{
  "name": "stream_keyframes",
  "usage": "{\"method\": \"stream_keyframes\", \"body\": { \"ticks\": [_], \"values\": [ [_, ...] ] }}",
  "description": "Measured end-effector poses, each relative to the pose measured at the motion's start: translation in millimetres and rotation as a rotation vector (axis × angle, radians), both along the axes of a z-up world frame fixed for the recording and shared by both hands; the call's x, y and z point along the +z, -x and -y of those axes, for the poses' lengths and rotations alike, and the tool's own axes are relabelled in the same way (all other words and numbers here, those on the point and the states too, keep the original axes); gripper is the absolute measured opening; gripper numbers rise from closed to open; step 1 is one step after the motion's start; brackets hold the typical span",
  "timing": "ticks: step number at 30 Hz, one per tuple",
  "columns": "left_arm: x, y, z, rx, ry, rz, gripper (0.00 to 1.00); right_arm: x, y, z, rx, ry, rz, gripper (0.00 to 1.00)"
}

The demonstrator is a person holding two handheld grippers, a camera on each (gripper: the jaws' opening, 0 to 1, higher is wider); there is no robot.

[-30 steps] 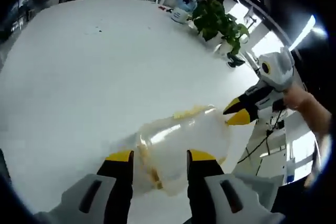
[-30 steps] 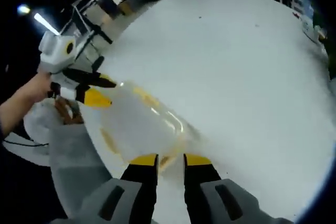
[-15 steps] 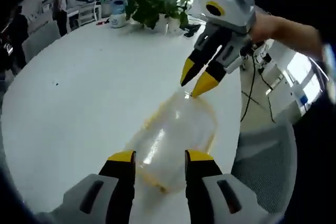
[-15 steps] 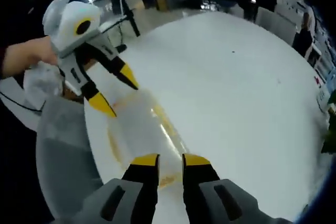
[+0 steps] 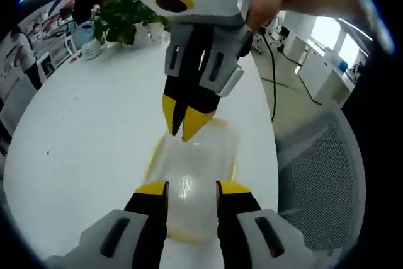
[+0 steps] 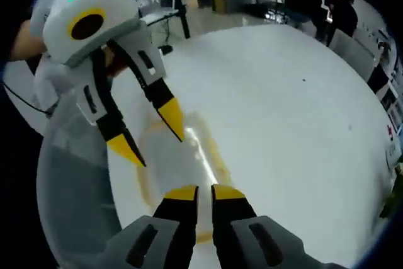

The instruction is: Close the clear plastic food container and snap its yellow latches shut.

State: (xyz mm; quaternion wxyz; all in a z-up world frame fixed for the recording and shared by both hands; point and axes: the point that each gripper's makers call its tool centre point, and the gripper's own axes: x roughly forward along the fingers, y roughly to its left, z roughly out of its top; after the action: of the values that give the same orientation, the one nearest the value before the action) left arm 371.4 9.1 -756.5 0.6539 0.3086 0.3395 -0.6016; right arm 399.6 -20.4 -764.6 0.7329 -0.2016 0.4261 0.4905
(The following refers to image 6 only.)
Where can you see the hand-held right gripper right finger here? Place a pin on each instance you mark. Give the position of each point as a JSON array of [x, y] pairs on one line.
[[233, 218]]

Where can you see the grey chair back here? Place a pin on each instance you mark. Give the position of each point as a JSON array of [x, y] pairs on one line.
[[355, 54]]

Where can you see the clear plastic box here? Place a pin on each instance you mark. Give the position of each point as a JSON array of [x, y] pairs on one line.
[[176, 162]]

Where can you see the yellow bin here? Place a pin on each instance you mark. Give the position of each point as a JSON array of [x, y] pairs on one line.
[[218, 3]]

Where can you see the person's white shirt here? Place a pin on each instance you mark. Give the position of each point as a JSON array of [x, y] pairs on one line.
[[19, 92]]

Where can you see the person's left hand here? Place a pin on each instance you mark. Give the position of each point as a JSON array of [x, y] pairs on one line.
[[111, 62]]

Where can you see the green potted plant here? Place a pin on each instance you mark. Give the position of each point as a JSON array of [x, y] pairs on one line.
[[393, 196]]

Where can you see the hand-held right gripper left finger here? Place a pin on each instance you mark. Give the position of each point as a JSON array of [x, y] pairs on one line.
[[176, 218]]

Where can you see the grey mesh chair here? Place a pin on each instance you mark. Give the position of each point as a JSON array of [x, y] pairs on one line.
[[72, 180]]

